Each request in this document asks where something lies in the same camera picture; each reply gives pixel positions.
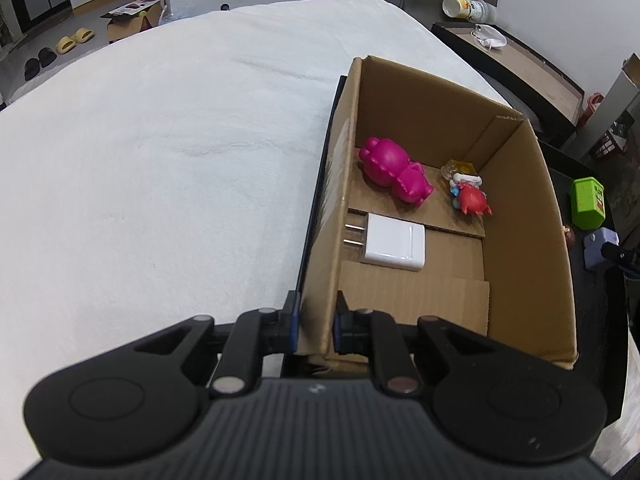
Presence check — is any brown cardboard box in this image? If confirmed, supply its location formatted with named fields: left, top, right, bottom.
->
left=298, top=56, right=578, bottom=370

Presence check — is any brown-haired girl figurine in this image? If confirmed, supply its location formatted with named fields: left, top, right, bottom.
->
left=563, top=224, right=576, bottom=248

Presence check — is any lavender toy block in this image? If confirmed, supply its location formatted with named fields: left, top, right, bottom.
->
left=584, top=226, right=620, bottom=270

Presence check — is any green hexagonal toy box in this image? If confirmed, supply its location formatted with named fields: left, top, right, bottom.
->
left=570, top=177, right=605, bottom=231

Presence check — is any white power adapter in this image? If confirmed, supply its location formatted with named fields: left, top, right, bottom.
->
left=343, top=214, right=426, bottom=272

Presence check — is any magenta pig figurine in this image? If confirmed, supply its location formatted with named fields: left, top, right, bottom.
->
left=358, top=136, right=434, bottom=207

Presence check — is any red crab figurine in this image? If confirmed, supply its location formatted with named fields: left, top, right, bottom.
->
left=440, top=159, right=492, bottom=217

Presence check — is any black framed board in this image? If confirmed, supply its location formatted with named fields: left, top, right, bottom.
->
left=431, top=23, right=585, bottom=146

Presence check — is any white face mask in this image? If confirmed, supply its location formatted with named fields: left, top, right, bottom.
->
left=471, top=24, right=508, bottom=51

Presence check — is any red plastic basket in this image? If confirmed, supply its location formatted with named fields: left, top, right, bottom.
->
left=577, top=92, right=604, bottom=129

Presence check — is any open cardboard box on floor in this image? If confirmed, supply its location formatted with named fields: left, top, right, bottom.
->
left=102, top=0, right=164, bottom=44

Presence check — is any white paper cup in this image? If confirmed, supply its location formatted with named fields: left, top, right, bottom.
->
left=442, top=0, right=497, bottom=24

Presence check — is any yellow slipper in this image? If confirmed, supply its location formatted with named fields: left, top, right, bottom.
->
left=72, top=27, right=94, bottom=44
left=55, top=36, right=76, bottom=55

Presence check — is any black slipper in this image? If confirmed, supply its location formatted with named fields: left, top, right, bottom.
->
left=38, top=48, right=58, bottom=68
left=24, top=58, right=40, bottom=81

